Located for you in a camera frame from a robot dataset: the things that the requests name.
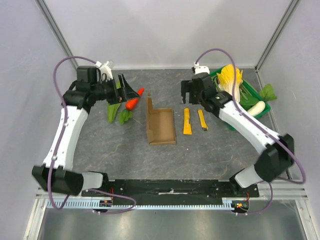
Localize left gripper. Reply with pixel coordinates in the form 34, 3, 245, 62
91, 73, 139, 106

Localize yellow utility knife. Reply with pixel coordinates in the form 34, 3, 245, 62
197, 109, 209, 131

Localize brown cardboard express box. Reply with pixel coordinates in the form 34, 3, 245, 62
146, 93, 177, 146

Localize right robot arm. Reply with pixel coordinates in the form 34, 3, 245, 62
180, 73, 294, 197

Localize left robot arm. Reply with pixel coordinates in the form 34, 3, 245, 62
31, 66, 139, 197

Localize orange carrot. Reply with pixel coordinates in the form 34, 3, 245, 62
125, 87, 145, 111

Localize green leafy lettuce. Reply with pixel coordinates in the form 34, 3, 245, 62
107, 103, 121, 123

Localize yellow napa cabbage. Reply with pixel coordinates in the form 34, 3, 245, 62
217, 64, 243, 103

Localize green bok choy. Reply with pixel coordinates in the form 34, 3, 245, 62
239, 95, 259, 111

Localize white radish with leaves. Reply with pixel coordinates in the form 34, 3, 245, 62
247, 83, 278, 117

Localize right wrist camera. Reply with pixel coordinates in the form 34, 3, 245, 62
191, 62, 210, 75

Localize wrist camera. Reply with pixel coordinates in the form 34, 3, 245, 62
95, 60, 114, 82
191, 62, 210, 75

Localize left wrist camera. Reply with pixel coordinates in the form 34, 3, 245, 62
95, 60, 114, 82

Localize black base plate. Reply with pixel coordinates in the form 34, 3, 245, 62
98, 179, 260, 198

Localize grey slotted cable duct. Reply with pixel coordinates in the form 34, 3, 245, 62
46, 198, 249, 209

